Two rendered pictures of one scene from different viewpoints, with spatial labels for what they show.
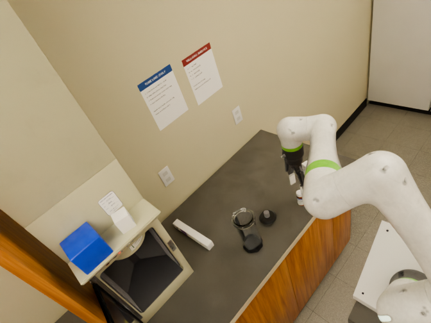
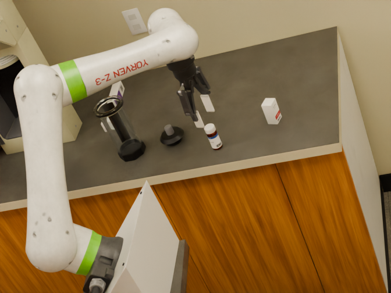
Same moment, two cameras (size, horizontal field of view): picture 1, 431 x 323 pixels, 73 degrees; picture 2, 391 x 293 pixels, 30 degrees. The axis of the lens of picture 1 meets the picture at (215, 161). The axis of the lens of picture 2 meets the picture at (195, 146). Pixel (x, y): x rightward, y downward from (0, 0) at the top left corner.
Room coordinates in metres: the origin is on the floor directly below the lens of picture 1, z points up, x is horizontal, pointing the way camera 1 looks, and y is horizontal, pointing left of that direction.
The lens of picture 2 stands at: (-0.27, -1.94, 2.42)
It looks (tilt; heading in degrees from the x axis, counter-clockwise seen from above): 36 degrees down; 54
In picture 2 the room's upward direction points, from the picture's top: 25 degrees counter-clockwise
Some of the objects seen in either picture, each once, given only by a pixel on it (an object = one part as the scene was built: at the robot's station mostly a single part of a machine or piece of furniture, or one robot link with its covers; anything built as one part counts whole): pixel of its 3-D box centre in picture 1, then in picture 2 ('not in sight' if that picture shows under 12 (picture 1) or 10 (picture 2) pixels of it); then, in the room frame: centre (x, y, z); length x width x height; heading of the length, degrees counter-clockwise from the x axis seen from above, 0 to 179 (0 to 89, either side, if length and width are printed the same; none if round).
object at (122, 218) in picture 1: (123, 220); not in sight; (0.71, 0.36, 1.54); 0.05 x 0.05 x 0.06; 19
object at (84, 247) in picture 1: (86, 247); not in sight; (0.64, 0.47, 1.55); 0.10 x 0.10 x 0.09; 31
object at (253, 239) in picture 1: (247, 231); (120, 128); (0.84, -0.02, 1.06); 0.11 x 0.11 x 0.21
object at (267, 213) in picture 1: (267, 216); (170, 133); (0.94, -0.15, 0.97); 0.09 x 0.09 x 0.07
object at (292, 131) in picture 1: (292, 132); (167, 31); (0.96, -0.35, 1.42); 0.13 x 0.11 x 0.14; 62
